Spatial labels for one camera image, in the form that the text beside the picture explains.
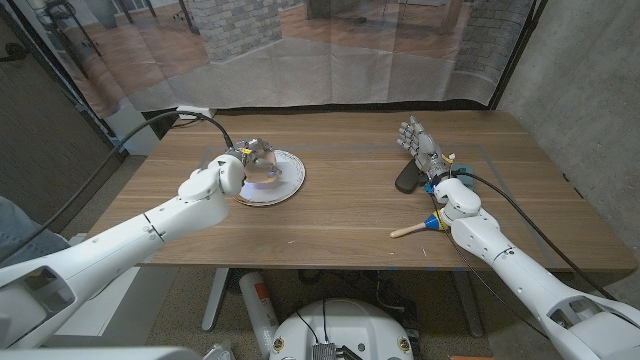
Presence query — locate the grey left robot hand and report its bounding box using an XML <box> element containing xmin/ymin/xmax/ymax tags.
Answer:
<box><xmin>227</xmin><ymin>138</ymin><xmax>284</xmax><ymax>177</ymax></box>

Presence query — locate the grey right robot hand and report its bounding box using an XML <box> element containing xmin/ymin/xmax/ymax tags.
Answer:
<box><xmin>397</xmin><ymin>115</ymin><xmax>452</xmax><ymax>184</ymax></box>

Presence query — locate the beige square jewelry box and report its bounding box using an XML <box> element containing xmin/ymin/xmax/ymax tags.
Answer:
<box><xmin>243</xmin><ymin>149</ymin><xmax>279</xmax><ymax>186</ymax></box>

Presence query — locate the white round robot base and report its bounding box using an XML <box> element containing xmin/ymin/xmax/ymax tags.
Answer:
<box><xmin>269</xmin><ymin>298</ymin><xmax>415</xmax><ymax>360</ymax></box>

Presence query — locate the dark grey glasses case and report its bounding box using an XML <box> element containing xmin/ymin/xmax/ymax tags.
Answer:
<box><xmin>394</xmin><ymin>158</ymin><xmax>426</xmax><ymax>195</ymax></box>

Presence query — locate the white paper plate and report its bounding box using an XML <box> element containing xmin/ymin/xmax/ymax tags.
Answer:
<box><xmin>232</xmin><ymin>148</ymin><xmax>307</xmax><ymax>207</ymax></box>

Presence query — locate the teal rectangular case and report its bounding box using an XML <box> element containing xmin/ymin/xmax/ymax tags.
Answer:
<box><xmin>449</xmin><ymin>164</ymin><xmax>476</xmax><ymax>190</ymax></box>

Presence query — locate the blue yellow wooden maraca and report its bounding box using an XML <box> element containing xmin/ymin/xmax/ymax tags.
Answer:
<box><xmin>389</xmin><ymin>212</ymin><xmax>444</xmax><ymax>239</ymax></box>

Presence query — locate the white power strip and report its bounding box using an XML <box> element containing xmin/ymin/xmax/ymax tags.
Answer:
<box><xmin>176</xmin><ymin>105</ymin><xmax>218</xmax><ymax>121</ymax></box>

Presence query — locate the printed room backdrop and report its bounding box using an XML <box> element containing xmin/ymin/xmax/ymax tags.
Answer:
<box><xmin>9</xmin><ymin>0</ymin><xmax>546</xmax><ymax>119</ymax></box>

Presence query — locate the black backdrop stand pole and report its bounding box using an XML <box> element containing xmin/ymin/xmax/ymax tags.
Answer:
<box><xmin>487</xmin><ymin>0</ymin><xmax>549</xmax><ymax>111</ymax></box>

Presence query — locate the grey table leg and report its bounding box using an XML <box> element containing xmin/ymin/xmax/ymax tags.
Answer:
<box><xmin>201</xmin><ymin>268</ymin><xmax>231</xmax><ymax>333</ymax></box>
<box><xmin>452</xmin><ymin>271</ymin><xmax>485</xmax><ymax>339</ymax></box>

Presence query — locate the white cylinder with orange label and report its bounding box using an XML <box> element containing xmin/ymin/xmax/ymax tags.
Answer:
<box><xmin>238</xmin><ymin>271</ymin><xmax>280</xmax><ymax>359</ymax></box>

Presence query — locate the person in blue jeans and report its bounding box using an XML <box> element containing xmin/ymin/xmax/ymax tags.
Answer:
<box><xmin>0</xmin><ymin>195</ymin><xmax>71</xmax><ymax>266</ymax></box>

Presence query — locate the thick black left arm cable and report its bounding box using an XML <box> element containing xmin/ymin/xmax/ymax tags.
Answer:
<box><xmin>0</xmin><ymin>110</ymin><xmax>235</xmax><ymax>264</ymax></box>

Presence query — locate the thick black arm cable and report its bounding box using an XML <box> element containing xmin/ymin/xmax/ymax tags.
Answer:
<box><xmin>452</xmin><ymin>169</ymin><xmax>619</xmax><ymax>302</ymax></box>
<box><xmin>0</xmin><ymin>110</ymin><xmax>235</xmax><ymax>264</ymax></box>

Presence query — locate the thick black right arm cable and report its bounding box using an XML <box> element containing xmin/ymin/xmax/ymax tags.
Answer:
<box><xmin>452</xmin><ymin>169</ymin><xmax>619</xmax><ymax>302</ymax></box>

